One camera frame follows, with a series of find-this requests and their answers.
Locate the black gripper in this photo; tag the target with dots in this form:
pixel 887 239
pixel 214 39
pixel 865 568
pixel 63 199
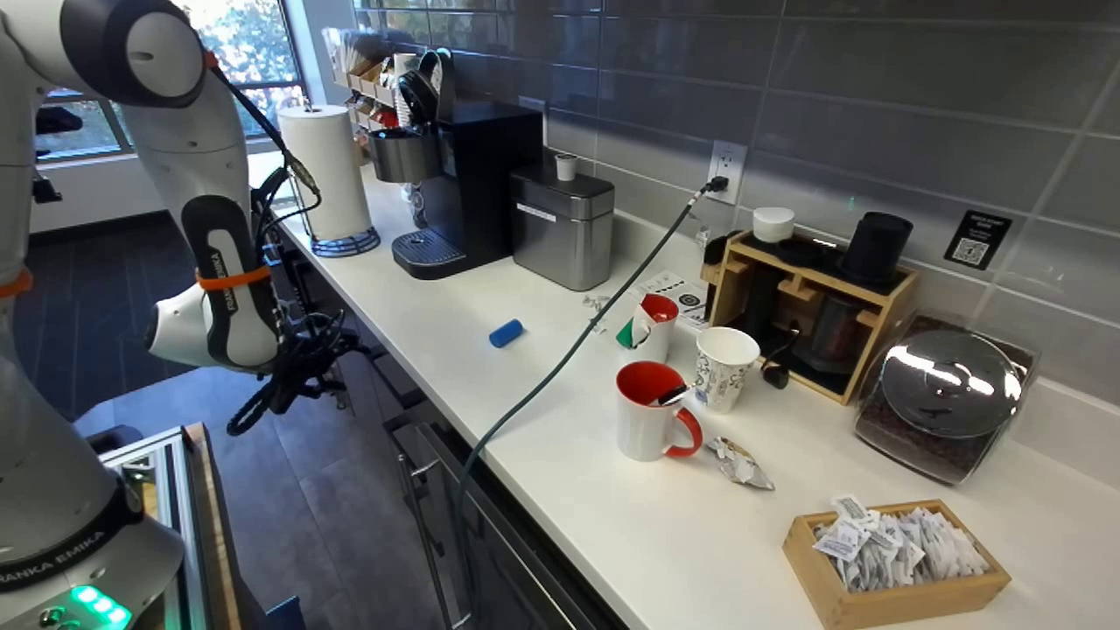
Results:
pixel 302 367

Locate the dark wooden top drawer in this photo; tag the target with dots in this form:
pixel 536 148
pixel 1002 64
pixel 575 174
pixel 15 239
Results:
pixel 403 388

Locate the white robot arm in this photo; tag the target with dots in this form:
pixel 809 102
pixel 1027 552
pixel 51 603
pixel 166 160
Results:
pixel 72 527

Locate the white paper towel roll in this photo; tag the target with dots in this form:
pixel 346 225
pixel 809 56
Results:
pixel 323 140

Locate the small blue block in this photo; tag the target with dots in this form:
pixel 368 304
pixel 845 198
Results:
pixel 506 333

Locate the black Keurig coffee maker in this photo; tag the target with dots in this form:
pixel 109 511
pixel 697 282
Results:
pixel 459 184

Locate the stainless steel canister box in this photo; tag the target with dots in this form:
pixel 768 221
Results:
pixel 560 228

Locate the lower cabinet drawers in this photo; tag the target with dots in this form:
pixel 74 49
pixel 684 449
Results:
pixel 488 560

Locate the white mug red inside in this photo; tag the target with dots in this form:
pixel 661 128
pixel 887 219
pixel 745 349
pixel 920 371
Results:
pixel 652 421

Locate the small white red cup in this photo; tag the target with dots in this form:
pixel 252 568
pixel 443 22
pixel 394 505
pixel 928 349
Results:
pixel 656 319

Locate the white patterned paper cup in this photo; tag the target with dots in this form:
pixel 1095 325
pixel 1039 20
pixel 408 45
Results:
pixel 723 365

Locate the crumpled foil wrapper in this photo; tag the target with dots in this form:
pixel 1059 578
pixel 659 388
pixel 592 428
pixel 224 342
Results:
pixel 740 462

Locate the wooden pod organizer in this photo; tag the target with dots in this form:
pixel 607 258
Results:
pixel 814 323

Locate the wooden tray of packets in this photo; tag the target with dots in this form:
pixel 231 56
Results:
pixel 891 566

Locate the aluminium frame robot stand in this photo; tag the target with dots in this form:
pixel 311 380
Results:
pixel 177 482

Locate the white wall outlet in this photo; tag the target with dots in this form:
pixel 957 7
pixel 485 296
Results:
pixel 724 162

